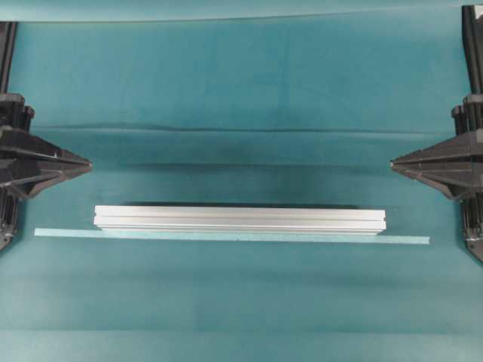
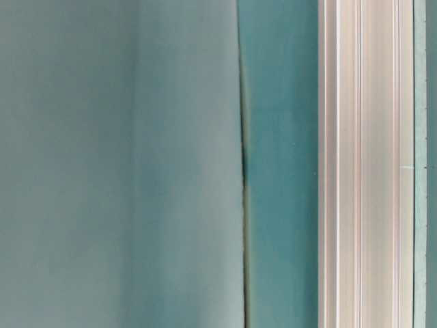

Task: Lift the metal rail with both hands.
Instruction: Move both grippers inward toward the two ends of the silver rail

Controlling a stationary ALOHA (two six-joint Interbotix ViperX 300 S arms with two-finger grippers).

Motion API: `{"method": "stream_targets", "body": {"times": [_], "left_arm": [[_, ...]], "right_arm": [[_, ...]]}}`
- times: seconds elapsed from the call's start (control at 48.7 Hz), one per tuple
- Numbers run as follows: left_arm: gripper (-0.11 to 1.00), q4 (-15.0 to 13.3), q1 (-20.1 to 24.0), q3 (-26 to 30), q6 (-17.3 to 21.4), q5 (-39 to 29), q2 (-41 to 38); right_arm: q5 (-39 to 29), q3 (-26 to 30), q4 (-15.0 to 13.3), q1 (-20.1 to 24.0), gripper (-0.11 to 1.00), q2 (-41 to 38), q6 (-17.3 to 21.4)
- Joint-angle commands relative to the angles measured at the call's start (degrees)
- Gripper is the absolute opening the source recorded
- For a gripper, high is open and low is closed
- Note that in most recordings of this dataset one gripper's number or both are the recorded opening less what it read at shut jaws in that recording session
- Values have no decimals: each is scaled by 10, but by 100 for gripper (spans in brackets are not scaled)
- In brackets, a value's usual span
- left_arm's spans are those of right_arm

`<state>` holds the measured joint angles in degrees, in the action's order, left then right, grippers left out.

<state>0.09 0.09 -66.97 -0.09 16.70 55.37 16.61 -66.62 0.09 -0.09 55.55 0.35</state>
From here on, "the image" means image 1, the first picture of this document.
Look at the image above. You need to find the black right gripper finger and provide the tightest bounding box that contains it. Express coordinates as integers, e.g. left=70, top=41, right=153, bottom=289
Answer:
left=391, top=164, right=482, bottom=201
left=391, top=129, right=482, bottom=165

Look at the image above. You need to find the silver aluminium extrusion rail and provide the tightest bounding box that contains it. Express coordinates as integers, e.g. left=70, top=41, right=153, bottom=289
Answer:
left=94, top=205, right=128, bottom=235

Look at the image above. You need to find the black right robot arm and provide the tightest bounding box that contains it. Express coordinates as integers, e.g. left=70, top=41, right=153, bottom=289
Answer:
left=391, top=5, right=482, bottom=201

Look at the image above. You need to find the light teal tape strip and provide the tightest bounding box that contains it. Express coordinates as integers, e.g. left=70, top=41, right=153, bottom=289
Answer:
left=34, top=228, right=430, bottom=245

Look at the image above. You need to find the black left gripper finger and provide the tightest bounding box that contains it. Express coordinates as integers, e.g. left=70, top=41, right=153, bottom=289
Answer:
left=1, top=164, right=93, bottom=200
left=1, top=126, right=92, bottom=167

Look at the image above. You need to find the teal table cloth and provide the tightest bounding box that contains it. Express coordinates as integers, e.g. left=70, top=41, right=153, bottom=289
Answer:
left=1, top=8, right=482, bottom=361

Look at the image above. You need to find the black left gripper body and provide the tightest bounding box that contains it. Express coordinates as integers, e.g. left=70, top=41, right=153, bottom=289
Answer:
left=0, top=93, right=35, bottom=132

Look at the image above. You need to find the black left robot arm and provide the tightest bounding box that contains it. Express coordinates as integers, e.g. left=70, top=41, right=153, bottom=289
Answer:
left=1, top=22, right=92, bottom=200

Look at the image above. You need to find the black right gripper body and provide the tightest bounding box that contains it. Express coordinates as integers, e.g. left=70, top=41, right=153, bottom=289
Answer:
left=451, top=94, right=483, bottom=136

